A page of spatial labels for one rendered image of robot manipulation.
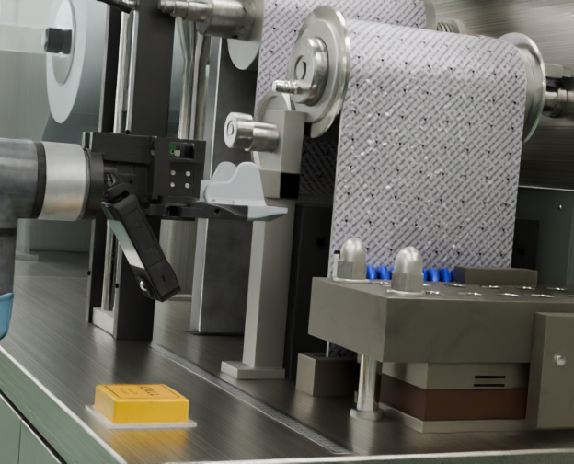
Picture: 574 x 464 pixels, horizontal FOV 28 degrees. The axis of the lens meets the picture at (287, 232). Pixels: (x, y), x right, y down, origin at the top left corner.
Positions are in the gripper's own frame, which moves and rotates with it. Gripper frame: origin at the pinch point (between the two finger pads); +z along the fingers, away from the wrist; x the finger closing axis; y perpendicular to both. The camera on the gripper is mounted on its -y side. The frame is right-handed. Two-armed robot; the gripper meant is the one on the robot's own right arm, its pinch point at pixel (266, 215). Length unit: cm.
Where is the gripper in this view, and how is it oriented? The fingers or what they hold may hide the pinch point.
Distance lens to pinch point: 121.3
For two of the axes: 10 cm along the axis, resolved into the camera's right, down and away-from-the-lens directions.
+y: 0.7, -10.0, -0.3
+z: 9.1, 0.5, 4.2
